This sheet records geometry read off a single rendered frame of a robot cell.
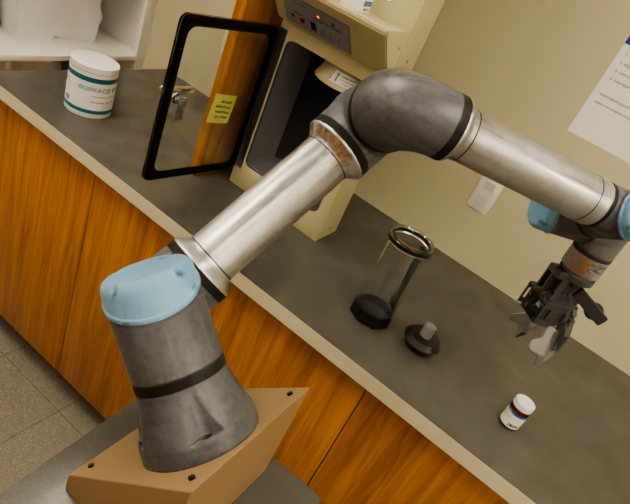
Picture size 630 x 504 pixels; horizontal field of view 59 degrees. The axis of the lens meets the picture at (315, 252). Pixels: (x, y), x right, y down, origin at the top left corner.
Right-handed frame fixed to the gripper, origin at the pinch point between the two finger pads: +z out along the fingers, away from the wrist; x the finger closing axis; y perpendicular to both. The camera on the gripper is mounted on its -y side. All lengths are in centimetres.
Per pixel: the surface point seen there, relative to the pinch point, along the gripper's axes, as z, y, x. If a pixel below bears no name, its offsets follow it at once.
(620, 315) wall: 3, -48, -27
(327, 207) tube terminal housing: 3, 36, -47
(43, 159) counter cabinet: 26, 110, -78
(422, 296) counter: 14.6, 7.2, -32.5
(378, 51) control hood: -38, 42, -42
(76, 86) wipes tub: 4, 104, -83
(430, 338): 10.9, 14.5, -11.0
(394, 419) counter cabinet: 23.0, 22.2, 3.0
